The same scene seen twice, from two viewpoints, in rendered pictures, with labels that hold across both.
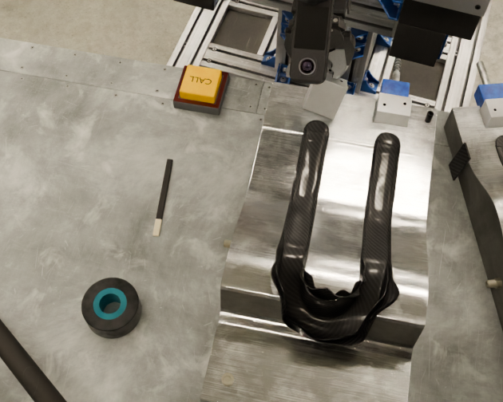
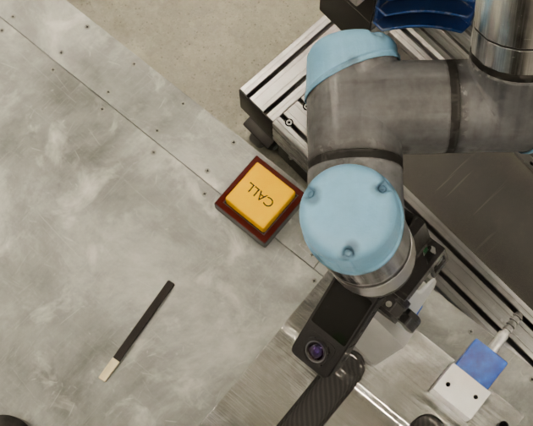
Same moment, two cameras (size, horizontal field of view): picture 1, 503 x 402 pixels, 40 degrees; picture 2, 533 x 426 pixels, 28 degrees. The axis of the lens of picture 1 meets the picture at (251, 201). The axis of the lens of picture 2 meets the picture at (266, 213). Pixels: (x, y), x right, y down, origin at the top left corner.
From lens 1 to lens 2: 0.54 m
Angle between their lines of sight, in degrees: 18
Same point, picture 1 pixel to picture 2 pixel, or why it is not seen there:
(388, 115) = (445, 400)
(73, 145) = (68, 201)
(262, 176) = (244, 395)
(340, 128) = (379, 379)
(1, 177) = not seen: outside the picture
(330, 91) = (381, 337)
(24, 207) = not seen: outside the picture
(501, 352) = not seen: outside the picture
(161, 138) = (177, 245)
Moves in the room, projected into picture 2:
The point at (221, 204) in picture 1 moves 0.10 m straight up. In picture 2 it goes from (200, 378) to (193, 366)
